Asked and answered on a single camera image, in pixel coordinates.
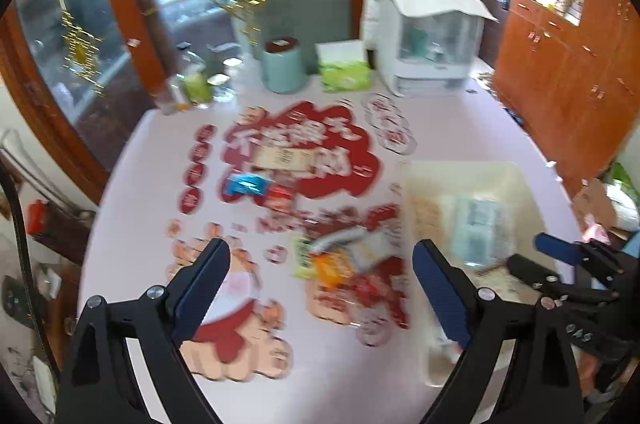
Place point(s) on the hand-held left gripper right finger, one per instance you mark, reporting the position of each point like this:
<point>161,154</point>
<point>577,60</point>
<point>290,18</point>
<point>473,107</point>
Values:
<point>442,294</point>

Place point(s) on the wooden wall cabinet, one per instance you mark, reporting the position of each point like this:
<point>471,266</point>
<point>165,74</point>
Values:
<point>575,79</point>

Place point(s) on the small red snack packet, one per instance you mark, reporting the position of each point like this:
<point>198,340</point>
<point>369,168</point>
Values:
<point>281,196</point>

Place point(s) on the printed pink tablecloth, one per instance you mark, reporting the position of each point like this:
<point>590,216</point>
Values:
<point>325,364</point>

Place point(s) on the green tissue box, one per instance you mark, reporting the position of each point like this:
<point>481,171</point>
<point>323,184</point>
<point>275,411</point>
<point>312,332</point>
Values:
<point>345,74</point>

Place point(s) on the orange and white snack packet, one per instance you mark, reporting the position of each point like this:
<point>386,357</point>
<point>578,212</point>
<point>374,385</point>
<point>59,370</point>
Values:
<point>340,266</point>

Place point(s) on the tan snack packet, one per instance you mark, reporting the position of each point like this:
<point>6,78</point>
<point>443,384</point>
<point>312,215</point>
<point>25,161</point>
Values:
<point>285,160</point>

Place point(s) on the teal canister with brown lid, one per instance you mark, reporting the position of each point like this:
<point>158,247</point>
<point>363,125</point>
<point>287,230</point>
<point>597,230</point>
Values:
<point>284,67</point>

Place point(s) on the metal tin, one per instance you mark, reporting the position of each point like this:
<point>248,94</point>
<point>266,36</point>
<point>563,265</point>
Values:
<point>177,92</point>

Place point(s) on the bright blue snack packet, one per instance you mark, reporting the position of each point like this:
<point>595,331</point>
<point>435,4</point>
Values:
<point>247,185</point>

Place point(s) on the wooden framed glass door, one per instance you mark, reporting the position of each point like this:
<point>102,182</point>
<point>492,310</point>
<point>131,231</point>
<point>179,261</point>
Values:
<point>100,69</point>

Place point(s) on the large blue-white clear bag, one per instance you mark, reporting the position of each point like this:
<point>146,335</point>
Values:
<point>477,229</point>

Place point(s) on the small gold door ornament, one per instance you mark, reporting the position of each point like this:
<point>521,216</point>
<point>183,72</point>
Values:
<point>80,52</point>

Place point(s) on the glass bottle with green label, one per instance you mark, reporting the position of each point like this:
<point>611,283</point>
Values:
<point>197,84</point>

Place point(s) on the white countertop storage cabinet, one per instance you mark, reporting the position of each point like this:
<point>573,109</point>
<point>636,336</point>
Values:
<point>425,49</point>

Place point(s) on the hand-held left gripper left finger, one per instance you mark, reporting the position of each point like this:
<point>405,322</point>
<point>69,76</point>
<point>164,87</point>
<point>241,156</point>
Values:
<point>200,289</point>

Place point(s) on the red clear snack packet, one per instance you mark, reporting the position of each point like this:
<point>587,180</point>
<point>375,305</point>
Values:
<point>375,296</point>

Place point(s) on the clear glass cup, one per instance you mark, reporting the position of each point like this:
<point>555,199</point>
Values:
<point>167,100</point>

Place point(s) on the small glass jar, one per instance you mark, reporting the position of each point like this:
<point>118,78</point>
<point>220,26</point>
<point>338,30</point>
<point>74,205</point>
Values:
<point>223,87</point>

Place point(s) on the cardboard box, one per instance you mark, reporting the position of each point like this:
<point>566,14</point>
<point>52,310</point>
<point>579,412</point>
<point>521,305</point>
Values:
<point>590,201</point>

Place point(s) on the white plastic bin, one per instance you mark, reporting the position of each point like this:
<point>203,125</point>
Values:
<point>530,189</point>

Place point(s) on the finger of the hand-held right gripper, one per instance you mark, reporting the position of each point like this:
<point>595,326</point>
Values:
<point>555,245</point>
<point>530,269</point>

